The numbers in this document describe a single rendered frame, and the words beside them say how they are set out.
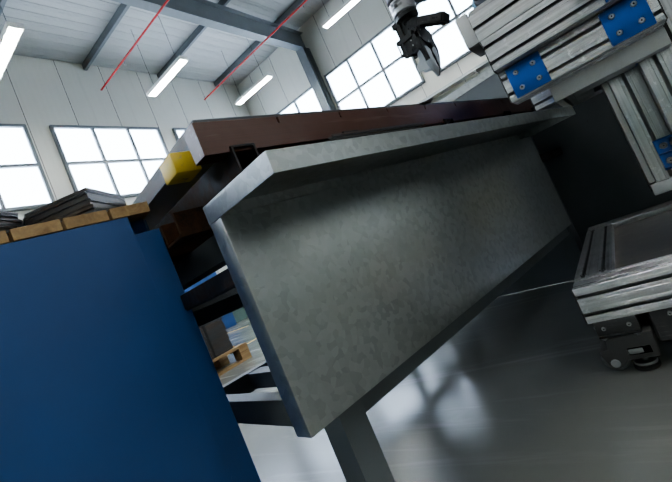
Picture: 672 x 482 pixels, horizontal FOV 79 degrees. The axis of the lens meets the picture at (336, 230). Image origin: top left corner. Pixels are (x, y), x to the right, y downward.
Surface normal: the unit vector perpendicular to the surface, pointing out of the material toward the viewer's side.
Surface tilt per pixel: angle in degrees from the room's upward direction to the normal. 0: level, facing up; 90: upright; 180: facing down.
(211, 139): 90
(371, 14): 90
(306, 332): 90
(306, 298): 90
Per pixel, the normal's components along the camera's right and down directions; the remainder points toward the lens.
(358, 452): 0.62, -0.31
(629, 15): -0.54, 0.18
